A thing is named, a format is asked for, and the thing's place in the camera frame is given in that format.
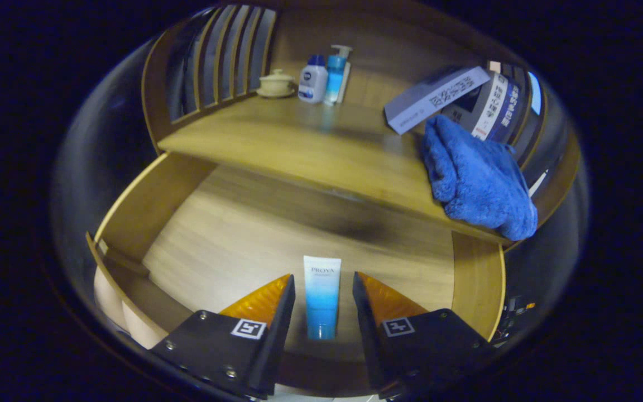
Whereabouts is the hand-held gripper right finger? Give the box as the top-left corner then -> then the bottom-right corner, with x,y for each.
352,271 -> 495,398

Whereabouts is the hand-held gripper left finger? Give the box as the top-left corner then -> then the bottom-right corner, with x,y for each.
148,274 -> 297,400

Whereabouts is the blue and white cream tube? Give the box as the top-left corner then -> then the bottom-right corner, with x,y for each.
303,255 -> 342,341

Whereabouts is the wooden drawer with black knob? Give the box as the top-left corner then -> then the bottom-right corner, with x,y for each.
86,152 -> 506,397

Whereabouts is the black and orange device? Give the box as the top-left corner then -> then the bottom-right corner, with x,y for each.
495,296 -> 537,341

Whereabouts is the blue folded towel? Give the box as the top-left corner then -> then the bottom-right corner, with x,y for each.
422,114 -> 539,242

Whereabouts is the grey leaning book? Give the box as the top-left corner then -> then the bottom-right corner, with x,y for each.
384,66 -> 491,136

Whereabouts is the beige lidded teacup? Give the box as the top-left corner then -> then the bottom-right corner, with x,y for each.
256,69 -> 296,99

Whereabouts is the black backdrop cloth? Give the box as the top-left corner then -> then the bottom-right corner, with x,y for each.
51,8 -> 587,313

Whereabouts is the white lotion bottle blue cap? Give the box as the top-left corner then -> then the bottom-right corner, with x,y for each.
298,54 -> 329,104

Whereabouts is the white spine book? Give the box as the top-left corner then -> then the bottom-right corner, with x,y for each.
469,71 -> 509,141

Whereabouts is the blue pump bottle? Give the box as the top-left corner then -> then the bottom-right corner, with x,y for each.
323,45 -> 353,107

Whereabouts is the dark blue spine book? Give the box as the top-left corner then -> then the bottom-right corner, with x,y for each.
489,75 -> 523,144

